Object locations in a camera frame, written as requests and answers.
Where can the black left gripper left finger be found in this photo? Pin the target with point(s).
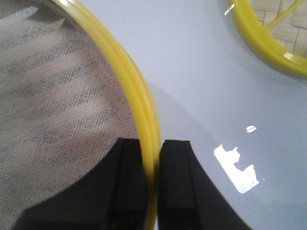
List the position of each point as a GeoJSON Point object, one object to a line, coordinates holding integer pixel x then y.
{"type": "Point", "coordinates": [112, 196]}

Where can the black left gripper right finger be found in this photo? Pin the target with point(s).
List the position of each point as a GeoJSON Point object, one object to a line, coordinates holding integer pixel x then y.
{"type": "Point", "coordinates": [187, 198]}

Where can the woven bamboo steamer lid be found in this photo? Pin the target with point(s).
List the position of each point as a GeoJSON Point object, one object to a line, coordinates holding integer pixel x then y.
{"type": "Point", "coordinates": [276, 30]}

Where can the bamboo steamer tier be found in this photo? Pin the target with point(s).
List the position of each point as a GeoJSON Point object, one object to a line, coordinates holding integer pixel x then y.
{"type": "Point", "coordinates": [136, 92]}

